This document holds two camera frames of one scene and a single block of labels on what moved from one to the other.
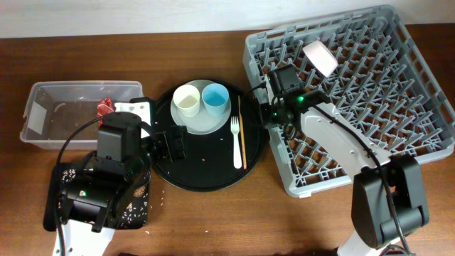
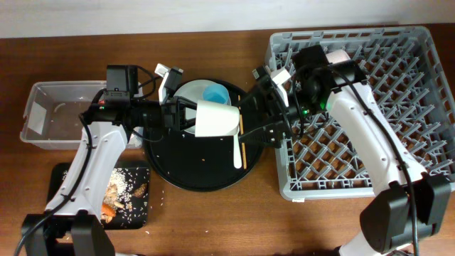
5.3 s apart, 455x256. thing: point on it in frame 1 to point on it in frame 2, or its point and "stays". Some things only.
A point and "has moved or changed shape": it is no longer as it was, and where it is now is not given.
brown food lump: (139, 191) stays
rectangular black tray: (136, 216) stays
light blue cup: (215, 97) stays
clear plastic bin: (55, 110) stays
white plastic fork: (234, 126) stays
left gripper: (178, 141) to (170, 115)
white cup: (187, 98) to (215, 119)
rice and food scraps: (135, 212) has moved or changed shape
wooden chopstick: (242, 132) stays
